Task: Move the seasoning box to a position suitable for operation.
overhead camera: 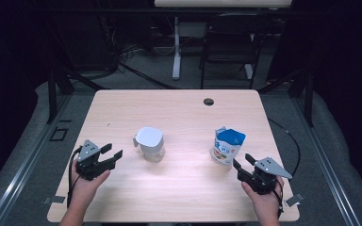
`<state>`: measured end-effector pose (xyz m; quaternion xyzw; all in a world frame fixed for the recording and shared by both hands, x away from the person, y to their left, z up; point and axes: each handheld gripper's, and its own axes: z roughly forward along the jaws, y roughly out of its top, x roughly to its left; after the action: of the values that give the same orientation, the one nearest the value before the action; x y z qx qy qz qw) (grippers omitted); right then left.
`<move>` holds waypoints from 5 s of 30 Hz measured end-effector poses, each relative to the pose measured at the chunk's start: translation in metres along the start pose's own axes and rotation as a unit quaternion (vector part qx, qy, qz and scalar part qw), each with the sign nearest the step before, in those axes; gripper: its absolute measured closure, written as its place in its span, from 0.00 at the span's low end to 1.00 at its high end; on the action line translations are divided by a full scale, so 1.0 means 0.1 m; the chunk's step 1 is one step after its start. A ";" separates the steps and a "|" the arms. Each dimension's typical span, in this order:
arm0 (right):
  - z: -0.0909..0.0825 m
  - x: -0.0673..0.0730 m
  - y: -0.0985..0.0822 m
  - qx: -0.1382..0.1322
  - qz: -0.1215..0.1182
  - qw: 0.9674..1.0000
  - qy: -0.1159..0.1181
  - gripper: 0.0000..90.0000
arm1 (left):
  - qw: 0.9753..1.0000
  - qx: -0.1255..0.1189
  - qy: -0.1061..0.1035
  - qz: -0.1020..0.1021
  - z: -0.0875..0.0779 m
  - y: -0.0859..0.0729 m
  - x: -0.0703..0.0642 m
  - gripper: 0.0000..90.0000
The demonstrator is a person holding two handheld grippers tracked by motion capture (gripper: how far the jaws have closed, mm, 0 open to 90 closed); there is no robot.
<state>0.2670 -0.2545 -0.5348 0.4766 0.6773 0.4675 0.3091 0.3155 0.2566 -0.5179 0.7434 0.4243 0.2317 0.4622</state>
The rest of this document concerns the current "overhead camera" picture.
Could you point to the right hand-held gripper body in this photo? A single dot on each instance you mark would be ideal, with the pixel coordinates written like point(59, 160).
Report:
point(264, 175)

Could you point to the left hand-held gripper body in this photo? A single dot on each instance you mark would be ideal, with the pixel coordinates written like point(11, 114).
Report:
point(88, 157)

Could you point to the blue and white pouch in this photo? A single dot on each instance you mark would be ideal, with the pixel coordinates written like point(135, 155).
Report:
point(227, 144)

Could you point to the clear jar with white lid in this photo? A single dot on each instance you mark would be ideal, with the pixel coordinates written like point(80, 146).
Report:
point(149, 141)

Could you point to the person's right hand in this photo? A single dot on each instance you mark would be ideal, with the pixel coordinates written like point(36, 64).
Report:
point(265, 204)

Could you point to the person's left hand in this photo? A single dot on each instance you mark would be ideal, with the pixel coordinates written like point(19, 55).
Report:
point(81, 188)

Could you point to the grey tape strip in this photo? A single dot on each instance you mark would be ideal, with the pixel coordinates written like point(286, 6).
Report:
point(55, 199)
point(295, 199)

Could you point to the black metal stand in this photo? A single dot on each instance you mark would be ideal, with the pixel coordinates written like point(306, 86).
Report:
point(309, 100)
point(52, 94)

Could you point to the black folding chair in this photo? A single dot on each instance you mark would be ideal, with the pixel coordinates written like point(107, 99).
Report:
point(232, 40)

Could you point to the white desk with metal legs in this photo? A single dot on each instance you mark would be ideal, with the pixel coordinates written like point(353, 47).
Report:
point(223, 3)

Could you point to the black floor socket frame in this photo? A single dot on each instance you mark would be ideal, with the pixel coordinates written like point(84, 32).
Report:
point(51, 136)

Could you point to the aluminium floor rail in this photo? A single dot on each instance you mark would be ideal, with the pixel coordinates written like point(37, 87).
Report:
point(326, 169)
point(22, 175)

